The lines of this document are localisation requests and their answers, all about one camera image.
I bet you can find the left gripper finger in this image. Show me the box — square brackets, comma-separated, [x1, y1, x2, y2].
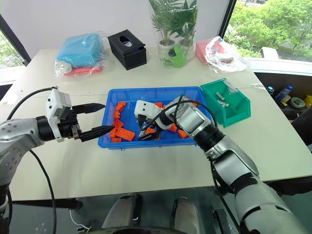
[79, 125, 115, 143]
[72, 103, 107, 115]

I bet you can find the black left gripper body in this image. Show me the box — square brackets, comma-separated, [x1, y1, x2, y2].
[58, 106, 83, 140]

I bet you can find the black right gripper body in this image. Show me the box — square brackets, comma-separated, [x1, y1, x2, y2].
[137, 113, 159, 131]

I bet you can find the blue plastic bin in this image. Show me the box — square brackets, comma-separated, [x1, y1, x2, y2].
[97, 86, 213, 150]

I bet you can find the green plastic bin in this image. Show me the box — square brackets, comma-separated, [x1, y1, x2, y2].
[200, 78, 252, 128]

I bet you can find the clear label on green bin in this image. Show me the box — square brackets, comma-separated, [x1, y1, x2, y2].
[225, 80, 238, 95]

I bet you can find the large orange toy brick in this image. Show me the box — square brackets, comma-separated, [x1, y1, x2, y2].
[116, 127, 136, 142]

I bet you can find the red cloth under blue cloth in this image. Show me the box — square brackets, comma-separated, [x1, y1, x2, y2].
[62, 64, 103, 77]

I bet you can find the blue cloth in plastic bag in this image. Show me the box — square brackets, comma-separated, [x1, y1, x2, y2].
[54, 31, 110, 78]

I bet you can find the black tissue box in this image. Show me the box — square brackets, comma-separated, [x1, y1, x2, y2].
[107, 29, 148, 71]

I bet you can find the green plastic watering can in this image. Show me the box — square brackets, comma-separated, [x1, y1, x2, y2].
[161, 43, 194, 69]

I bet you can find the grey rounded robot foot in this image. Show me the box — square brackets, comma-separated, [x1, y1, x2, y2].
[171, 196, 201, 233]
[100, 193, 142, 230]

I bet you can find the black bar under table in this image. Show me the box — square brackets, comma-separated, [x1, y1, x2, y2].
[11, 197, 83, 210]

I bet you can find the red cloth in plastic bag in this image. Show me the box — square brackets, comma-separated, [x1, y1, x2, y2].
[195, 36, 251, 74]

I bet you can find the potted plant in clear wrap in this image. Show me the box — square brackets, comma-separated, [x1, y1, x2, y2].
[148, 0, 200, 68]

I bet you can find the blue plastic bottle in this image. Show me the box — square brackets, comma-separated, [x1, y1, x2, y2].
[275, 85, 293, 102]

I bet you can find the grey round bowl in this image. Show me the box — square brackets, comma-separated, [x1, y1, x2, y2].
[290, 97, 306, 108]

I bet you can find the dark shape at table side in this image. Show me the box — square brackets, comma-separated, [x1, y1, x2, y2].
[291, 106, 312, 147]

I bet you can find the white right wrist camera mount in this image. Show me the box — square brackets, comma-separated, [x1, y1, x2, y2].
[134, 99, 162, 123]

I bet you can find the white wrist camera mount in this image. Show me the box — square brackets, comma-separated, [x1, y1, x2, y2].
[134, 99, 162, 123]
[46, 88, 73, 142]

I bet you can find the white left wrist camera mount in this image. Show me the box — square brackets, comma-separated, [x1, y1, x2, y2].
[46, 88, 73, 142]

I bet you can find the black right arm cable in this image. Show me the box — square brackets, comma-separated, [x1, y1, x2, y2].
[145, 93, 241, 234]

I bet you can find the white cable with plug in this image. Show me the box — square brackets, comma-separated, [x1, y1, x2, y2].
[69, 209, 91, 233]

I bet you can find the black window frame post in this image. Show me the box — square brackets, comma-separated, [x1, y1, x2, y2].
[217, 0, 237, 40]
[0, 13, 32, 68]

